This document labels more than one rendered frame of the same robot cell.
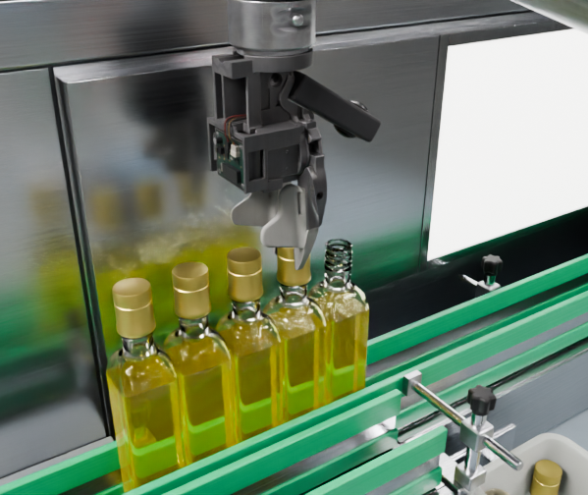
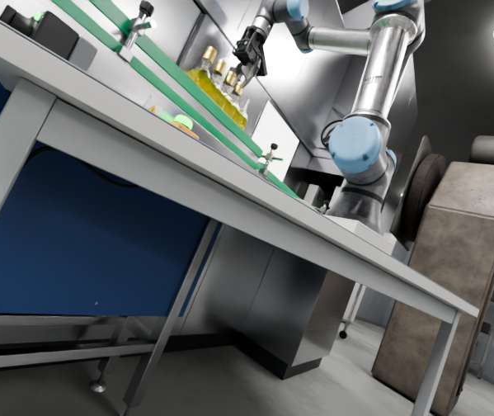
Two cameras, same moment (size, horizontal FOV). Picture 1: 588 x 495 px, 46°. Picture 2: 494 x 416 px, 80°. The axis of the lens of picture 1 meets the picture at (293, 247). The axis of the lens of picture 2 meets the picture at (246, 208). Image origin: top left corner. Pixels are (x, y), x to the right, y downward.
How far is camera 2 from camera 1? 0.94 m
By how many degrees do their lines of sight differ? 38
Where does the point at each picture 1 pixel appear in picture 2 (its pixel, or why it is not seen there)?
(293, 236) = (247, 74)
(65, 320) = not seen: hidden behind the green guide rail
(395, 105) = (254, 101)
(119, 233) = (194, 59)
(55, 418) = not seen: hidden behind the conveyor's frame
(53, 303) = not seen: hidden behind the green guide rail
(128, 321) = (209, 54)
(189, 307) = (220, 68)
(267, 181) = (250, 54)
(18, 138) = (186, 16)
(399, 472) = (251, 148)
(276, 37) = (264, 27)
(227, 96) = (247, 33)
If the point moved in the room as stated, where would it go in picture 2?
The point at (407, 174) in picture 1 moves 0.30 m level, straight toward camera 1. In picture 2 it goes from (250, 124) to (267, 98)
